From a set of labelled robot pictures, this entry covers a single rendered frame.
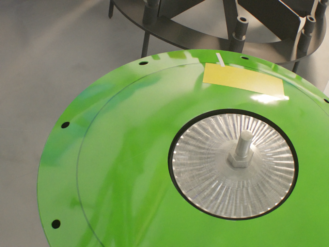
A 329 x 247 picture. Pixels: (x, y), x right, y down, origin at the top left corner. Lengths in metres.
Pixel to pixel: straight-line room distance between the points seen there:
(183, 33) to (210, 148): 0.28
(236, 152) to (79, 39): 0.42
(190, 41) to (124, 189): 0.30
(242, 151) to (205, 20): 0.44
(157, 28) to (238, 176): 0.31
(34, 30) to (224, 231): 0.51
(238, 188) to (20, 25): 0.52
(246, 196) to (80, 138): 0.14
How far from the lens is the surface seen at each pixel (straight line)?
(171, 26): 0.65
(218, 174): 0.38
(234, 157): 0.37
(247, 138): 0.36
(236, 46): 0.62
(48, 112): 0.65
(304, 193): 0.39
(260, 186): 0.38
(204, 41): 0.64
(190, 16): 0.79
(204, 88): 0.43
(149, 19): 0.64
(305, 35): 0.67
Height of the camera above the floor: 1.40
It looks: 49 degrees down
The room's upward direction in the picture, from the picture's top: 5 degrees clockwise
